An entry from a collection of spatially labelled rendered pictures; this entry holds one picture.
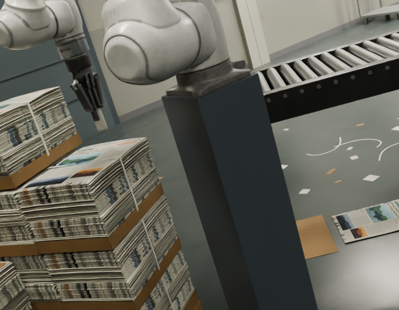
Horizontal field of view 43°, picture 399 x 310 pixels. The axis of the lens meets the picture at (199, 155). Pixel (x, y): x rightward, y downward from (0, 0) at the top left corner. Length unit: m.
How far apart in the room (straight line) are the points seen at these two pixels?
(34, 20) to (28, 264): 0.82
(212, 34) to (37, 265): 0.96
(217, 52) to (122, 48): 0.31
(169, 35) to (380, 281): 1.40
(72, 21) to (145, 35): 0.46
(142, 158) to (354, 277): 1.01
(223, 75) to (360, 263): 1.22
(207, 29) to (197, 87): 0.15
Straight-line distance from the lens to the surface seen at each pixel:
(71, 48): 1.55
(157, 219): 1.81
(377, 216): 2.61
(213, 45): 1.32
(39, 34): 1.45
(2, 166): 1.70
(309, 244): 2.49
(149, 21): 1.14
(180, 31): 1.19
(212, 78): 1.33
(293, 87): 2.00
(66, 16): 1.53
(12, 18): 1.41
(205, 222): 1.55
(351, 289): 2.16
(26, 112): 1.79
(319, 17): 7.95
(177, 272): 1.92
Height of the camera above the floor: 1.26
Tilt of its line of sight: 18 degrees down
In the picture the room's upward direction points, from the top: 17 degrees counter-clockwise
